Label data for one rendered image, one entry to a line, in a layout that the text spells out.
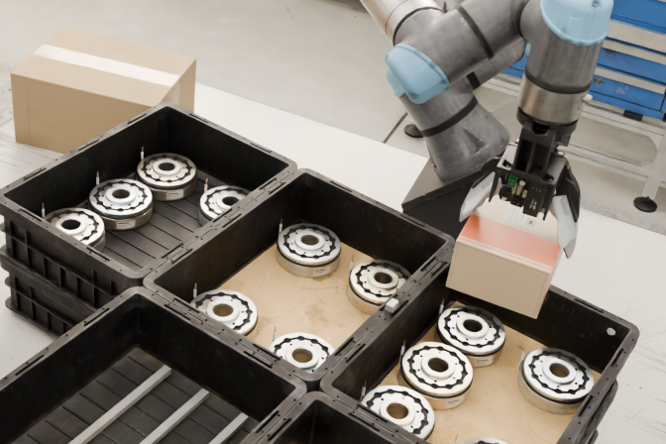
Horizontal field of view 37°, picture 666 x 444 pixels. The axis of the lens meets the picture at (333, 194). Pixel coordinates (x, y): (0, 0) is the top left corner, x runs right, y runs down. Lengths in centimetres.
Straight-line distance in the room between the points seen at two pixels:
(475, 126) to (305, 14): 264
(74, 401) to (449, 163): 77
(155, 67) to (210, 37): 203
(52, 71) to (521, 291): 113
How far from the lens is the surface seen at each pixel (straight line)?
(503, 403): 147
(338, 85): 384
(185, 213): 171
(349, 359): 134
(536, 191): 119
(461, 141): 177
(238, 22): 423
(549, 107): 115
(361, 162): 213
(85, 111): 201
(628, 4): 326
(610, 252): 204
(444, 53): 118
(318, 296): 157
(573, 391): 148
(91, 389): 142
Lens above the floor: 186
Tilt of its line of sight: 35 degrees down
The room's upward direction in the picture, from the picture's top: 8 degrees clockwise
